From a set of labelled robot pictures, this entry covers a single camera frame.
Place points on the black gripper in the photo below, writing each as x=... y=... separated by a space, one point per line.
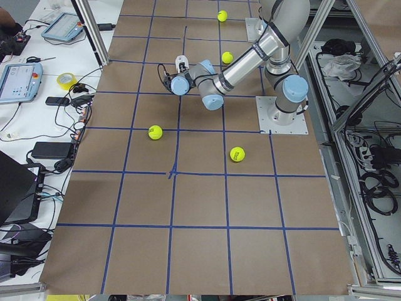
x=185 y=73

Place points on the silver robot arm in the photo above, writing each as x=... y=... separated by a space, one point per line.
x=283 y=21

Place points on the yellow tennis ball near base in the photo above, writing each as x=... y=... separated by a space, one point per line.
x=227 y=57

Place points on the yellow tennis ball far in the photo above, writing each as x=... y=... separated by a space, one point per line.
x=222 y=16

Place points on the yellow tennis ball mid table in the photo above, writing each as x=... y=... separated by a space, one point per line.
x=155 y=132

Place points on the tennis ball with black print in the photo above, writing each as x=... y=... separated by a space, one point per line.
x=237 y=154

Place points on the yellow tape roll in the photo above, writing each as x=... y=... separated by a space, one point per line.
x=66 y=80

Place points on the far teach pendant tablet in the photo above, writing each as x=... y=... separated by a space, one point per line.
x=65 y=28

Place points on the teach pendant tablet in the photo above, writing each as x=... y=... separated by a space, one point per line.
x=20 y=82
x=65 y=28

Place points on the black phone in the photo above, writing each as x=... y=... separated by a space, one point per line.
x=57 y=101

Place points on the black cloth bundle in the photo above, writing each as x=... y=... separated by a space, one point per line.
x=337 y=47

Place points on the white crumpled cloth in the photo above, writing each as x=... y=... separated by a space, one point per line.
x=342 y=67

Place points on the black power adapter brick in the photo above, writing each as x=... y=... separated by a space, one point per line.
x=51 y=150

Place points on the near teach pendant tablet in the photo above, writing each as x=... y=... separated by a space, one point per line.
x=20 y=82

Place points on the black laptop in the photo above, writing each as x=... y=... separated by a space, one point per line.
x=20 y=188

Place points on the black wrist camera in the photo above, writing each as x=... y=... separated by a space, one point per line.
x=167 y=82

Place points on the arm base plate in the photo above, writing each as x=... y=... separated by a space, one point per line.
x=273 y=121
x=254 y=28

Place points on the aluminium frame post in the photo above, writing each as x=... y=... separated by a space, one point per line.
x=85 y=14

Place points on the black handled scissors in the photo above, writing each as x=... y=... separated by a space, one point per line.
x=35 y=59

